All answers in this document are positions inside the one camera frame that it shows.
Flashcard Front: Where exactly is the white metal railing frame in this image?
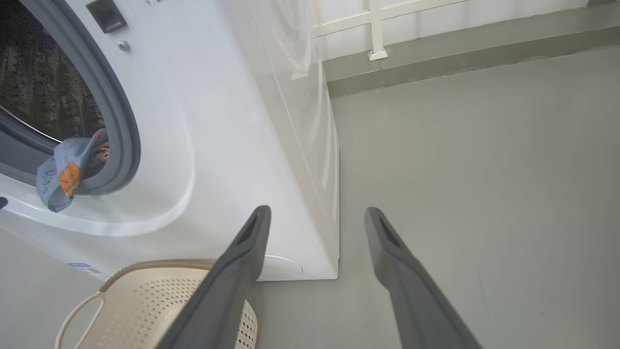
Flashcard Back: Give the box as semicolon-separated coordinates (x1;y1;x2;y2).
310;0;473;62

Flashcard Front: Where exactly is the blue white energy label sticker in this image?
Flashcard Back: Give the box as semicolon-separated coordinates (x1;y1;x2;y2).
68;262;112;282

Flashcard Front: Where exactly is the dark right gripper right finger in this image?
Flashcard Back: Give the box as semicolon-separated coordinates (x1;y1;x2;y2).
364;206;483;349

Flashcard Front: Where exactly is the blue garment with orange print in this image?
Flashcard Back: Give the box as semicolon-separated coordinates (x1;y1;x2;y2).
36;128;110;213

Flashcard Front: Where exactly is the cream perforated laundry basket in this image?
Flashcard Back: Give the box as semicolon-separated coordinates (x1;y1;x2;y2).
54;259;258;349

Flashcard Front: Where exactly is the white front-load washing machine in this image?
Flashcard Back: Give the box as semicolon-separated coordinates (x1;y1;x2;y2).
0;0;340;282

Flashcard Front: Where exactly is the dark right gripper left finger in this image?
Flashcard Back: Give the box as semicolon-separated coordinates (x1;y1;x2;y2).
155;205;272;349

